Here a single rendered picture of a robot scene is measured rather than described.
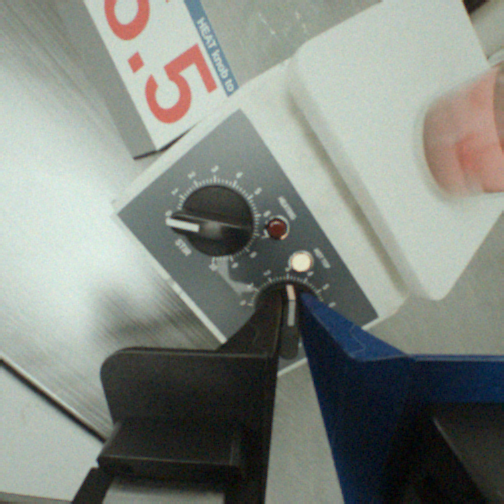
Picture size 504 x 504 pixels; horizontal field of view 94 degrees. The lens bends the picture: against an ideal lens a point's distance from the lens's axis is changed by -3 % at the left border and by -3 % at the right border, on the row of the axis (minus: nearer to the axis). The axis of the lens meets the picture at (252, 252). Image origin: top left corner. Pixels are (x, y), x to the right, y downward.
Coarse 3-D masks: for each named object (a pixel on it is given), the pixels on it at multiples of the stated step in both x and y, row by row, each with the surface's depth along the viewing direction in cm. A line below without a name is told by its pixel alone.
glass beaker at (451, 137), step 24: (480, 72) 8; (432, 96) 10; (456, 96) 8; (480, 96) 8; (432, 120) 9; (456, 120) 8; (480, 120) 8; (432, 144) 9; (456, 144) 8; (480, 144) 8; (432, 168) 9; (456, 168) 9; (480, 168) 8; (456, 192) 10; (480, 192) 9
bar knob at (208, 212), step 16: (208, 192) 10; (224, 192) 10; (192, 208) 10; (208, 208) 10; (224, 208) 10; (240, 208) 10; (176, 224) 9; (192, 224) 9; (208, 224) 9; (224, 224) 9; (240, 224) 9; (192, 240) 11; (208, 240) 10; (224, 240) 9; (240, 240) 9
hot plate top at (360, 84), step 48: (384, 0) 10; (432, 0) 11; (336, 48) 9; (384, 48) 9; (432, 48) 11; (480, 48) 12; (336, 96) 9; (384, 96) 9; (336, 144) 9; (384, 144) 9; (384, 192) 9; (432, 192) 10; (384, 240) 10; (432, 240) 10; (480, 240) 12; (432, 288) 10
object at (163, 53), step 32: (96, 0) 13; (128, 0) 12; (160, 0) 12; (128, 32) 13; (160, 32) 12; (192, 32) 12; (128, 64) 13; (160, 64) 13; (192, 64) 12; (160, 96) 13; (192, 96) 13; (224, 96) 12; (160, 128) 14
